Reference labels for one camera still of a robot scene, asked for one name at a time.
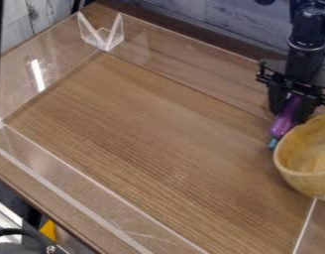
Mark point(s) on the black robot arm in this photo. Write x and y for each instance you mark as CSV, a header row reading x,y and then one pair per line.
x,y
307,17

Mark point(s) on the brown wooden bowl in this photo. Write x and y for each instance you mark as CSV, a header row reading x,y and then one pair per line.
x,y
299,157

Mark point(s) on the clear acrylic corner bracket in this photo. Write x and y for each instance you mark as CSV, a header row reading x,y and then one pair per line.
x,y
103,38

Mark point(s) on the clear acrylic tray wall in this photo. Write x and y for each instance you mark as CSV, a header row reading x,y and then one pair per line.
x,y
139,145

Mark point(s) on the yellow black device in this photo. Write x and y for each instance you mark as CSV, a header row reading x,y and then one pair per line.
x,y
42,243

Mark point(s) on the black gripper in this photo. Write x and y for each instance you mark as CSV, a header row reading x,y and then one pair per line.
x,y
298,75

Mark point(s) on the purple toy eggplant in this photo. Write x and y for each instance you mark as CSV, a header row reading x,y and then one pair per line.
x,y
286,120

